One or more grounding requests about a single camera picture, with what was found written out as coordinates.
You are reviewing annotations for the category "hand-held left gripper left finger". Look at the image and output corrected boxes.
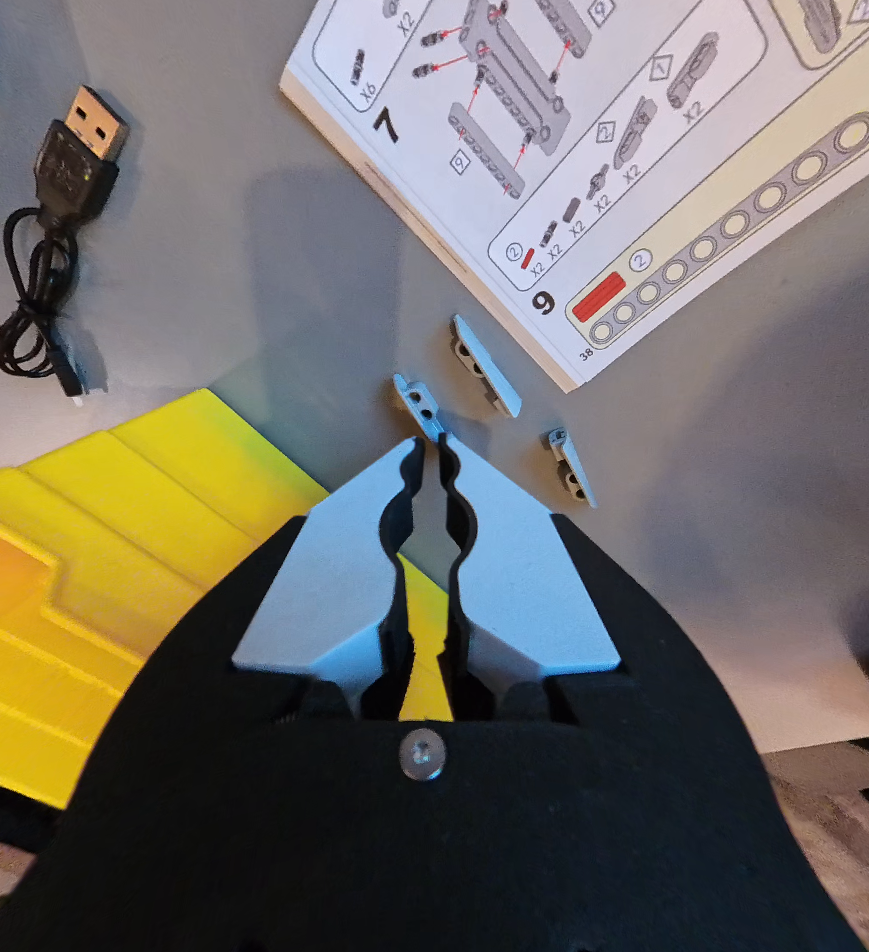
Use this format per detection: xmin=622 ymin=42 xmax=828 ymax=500
xmin=231 ymin=436 xmax=427 ymax=708

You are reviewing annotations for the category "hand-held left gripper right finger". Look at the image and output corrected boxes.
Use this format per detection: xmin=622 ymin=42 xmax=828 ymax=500
xmin=437 ymin=433 xmax=622 ymax=694

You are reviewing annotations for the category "small grey panel piece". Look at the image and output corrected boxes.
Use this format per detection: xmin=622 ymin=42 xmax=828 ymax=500
xmin=392 ymin=373 xmax=448 ymax=445
xmin=448 ymin=313 xmax=523 ymax=418
xmin=542 ymin=427 xmax=600 ymax=511

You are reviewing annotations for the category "grey desk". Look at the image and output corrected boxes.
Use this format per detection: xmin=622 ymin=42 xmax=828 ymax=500
xmin=0 ymin=0 xmax=869 ymax=757

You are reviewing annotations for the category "yellow plastic bin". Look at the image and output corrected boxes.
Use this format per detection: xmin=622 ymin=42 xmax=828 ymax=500
xmin=0 ymin=387 xmax=455 ymax=813

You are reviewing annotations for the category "open instruction booklet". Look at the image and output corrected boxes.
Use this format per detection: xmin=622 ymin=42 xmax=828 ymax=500
xmin=279 ymin=0 xmax=869 ymax=394

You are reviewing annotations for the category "black usb cable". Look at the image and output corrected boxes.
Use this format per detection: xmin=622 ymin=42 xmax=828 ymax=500
xmin=0 ymin=85 xmax=131 ymax=408

